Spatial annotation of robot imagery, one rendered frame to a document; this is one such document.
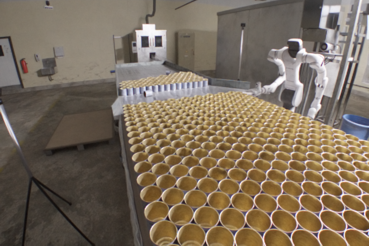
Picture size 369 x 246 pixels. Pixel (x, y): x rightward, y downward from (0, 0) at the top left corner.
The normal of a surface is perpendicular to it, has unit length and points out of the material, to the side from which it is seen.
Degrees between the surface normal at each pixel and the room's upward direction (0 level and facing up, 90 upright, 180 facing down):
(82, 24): 90
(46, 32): 90
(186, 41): 90
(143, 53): 90
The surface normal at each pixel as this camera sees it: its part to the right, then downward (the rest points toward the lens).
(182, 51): 0.37, 0.35
